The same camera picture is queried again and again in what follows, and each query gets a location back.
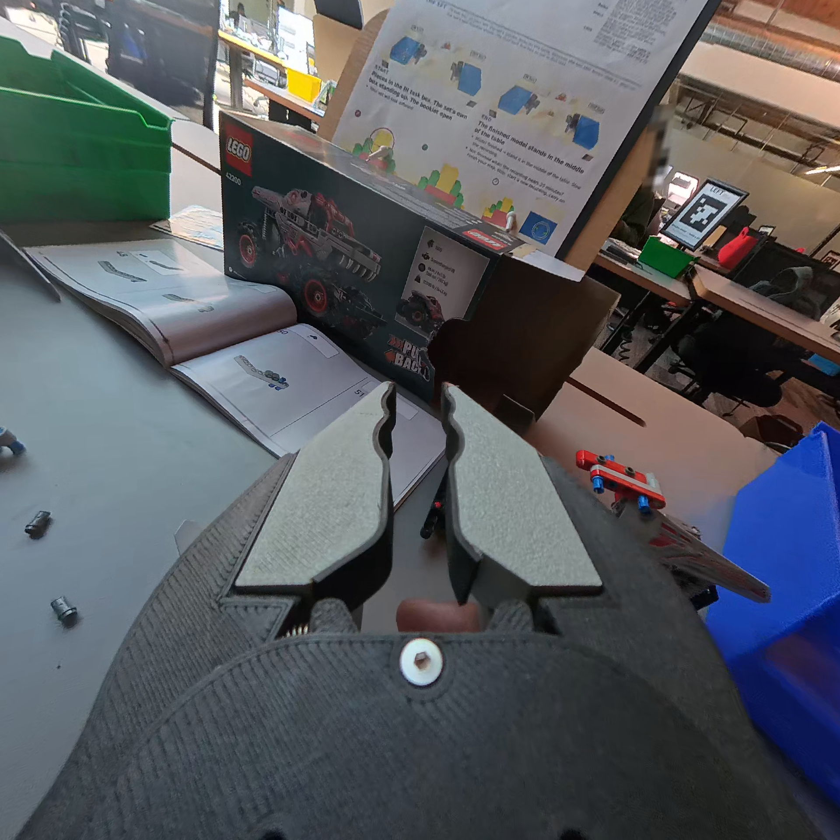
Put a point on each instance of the printed instruction sheet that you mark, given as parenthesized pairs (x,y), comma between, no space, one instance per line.
(512,85)

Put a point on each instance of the yellow plastic bin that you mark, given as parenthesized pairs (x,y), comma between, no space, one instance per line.
(303,84)

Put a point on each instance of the open lego instruction booklet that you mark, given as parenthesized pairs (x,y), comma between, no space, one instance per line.
(197,308)

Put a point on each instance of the blue grey lego piece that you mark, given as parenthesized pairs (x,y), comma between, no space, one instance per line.
(10,443)

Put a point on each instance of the dark lego set box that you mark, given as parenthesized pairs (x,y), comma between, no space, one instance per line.
(315,190)

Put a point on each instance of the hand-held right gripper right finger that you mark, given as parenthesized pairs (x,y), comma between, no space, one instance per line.
(518,518)

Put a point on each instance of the blue plastic bin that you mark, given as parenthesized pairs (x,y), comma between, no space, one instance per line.
(787,590)

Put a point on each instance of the small black lego pin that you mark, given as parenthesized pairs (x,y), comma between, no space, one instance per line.
(37,523)

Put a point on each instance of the green plastic bin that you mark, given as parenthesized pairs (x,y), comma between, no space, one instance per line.
(79,151)

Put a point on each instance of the monitor with black-white tag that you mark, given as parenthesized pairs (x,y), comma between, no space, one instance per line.
(703,213)

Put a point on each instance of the black lego axle piece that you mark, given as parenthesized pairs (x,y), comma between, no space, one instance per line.
(433,518)

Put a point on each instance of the printed paper sheet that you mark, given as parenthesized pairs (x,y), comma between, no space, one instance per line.
(193,226)

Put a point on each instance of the red partly built lego model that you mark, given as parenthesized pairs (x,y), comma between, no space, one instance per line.
(623,479)

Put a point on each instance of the wooden desk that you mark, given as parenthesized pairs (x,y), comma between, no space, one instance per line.
(754,302)

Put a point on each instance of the small grey LEGO connector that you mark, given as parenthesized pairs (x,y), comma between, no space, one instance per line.
(64,610)

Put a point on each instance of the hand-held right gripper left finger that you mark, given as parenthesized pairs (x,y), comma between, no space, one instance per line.
(315,512)

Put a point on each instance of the cardboard sheet with slot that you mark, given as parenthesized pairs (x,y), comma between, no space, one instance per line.
(682,433)

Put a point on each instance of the small green bin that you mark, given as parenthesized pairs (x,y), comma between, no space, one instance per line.
(666,257)

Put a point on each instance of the red plastic object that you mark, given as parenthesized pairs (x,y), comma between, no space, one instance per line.
(738,248)

